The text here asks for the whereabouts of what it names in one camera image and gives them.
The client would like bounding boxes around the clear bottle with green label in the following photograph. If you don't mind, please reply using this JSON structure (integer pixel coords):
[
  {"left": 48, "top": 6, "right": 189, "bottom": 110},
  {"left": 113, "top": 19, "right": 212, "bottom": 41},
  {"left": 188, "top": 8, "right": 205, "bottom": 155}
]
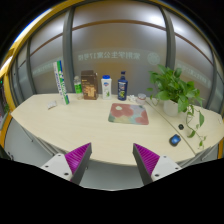
[{"left": 73, "top": 75, "right": 84, "bottom": 100}]

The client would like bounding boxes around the floral print mouse pad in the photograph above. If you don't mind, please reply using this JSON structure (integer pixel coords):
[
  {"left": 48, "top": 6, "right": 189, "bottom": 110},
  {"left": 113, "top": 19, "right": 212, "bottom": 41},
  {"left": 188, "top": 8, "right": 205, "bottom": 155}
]
[{"left": 107, "top": 102, "right": 150, "bottom": 126}]

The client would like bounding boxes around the dark blue pump bottle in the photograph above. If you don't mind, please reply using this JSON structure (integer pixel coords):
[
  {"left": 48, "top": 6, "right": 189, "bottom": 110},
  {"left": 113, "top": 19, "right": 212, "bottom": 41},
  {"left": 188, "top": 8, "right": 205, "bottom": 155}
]
[{"left": 117, "top": 70, "right": 129, "bottom": 102}]

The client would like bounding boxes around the brown carton box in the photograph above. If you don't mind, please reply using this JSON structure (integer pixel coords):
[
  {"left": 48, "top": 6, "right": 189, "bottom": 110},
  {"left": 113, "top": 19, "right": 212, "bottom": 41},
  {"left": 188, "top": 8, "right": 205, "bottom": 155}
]
[{"left": 80, "top": 69, "right": 99, "bottom": 101}]

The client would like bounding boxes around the white green blue tube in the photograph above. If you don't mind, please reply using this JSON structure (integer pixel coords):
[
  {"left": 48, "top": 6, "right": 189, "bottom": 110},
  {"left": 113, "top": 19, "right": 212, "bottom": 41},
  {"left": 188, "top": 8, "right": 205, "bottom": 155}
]
[{"left": 53, "top": 59, "right": 70, "bottom": 106}]

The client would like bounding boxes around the white bottle with blue cap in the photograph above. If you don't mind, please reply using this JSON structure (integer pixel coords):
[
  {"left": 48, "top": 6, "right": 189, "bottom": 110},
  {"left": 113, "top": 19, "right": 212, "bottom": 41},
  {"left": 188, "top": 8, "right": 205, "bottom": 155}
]
[{"left": 101, "top": 74, "right": 113, "bottom": 100}]

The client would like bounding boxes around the small white lidded jar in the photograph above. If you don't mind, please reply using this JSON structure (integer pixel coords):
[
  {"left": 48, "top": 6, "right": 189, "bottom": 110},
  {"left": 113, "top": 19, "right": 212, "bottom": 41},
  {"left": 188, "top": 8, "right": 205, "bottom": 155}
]
[{"left": 137, "top": 93, "right": 148, "bottom": 105}]

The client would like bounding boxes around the small white paper piece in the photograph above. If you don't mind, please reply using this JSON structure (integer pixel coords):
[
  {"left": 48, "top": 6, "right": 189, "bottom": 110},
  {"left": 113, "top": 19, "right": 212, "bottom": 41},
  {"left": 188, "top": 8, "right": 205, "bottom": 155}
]
[{"left": 46, "top": 100, "right": 58, "bottom": 110}]

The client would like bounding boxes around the green plant in white pot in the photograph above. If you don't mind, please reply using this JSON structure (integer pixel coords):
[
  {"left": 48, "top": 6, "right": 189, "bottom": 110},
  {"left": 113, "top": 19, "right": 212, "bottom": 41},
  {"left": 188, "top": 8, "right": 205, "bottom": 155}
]
[{"left": 146, "top": 63, "right": 208, "bottom": 150}]

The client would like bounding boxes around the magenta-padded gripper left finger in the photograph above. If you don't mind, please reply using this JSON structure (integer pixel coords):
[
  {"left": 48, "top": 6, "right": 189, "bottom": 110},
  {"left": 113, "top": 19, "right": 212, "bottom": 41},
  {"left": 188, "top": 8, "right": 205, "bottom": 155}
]
[{"left": 40, "top": 142, "right": 93, "bottom": 185}]

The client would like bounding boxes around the blue and black computer mouse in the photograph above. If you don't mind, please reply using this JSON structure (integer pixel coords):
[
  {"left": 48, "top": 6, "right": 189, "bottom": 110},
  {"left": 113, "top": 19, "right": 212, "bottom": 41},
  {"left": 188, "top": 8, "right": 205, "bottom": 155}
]
[{"left": 168, "top": 133, "right": 183, "bottom": 148}]

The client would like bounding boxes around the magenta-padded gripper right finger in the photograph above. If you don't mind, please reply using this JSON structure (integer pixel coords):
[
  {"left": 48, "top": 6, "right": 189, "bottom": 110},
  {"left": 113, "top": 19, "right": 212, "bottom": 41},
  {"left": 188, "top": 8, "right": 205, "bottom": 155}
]
[{"left": 132, "top": 143, "right": 183, "bottom": 186}]

